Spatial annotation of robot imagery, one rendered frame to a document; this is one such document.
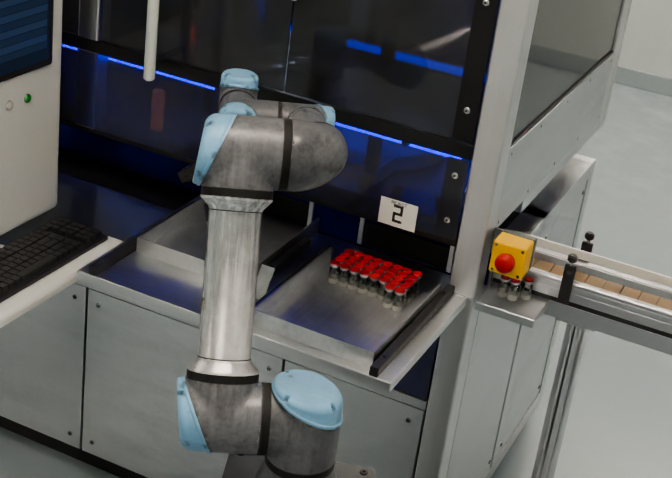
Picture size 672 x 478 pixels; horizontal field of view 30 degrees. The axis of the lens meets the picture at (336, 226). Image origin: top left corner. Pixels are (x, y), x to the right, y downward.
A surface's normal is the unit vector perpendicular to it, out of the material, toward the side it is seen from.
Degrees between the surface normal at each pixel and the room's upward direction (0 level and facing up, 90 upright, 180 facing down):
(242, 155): 66
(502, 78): 90
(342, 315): 0
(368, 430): 90
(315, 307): 0
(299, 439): 88
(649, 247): 0
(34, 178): 90
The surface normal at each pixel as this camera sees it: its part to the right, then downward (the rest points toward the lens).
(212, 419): 0.09, -0.03
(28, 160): 0.89, 0.29
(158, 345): -0.43, 0.34
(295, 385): 0.25, -0.88
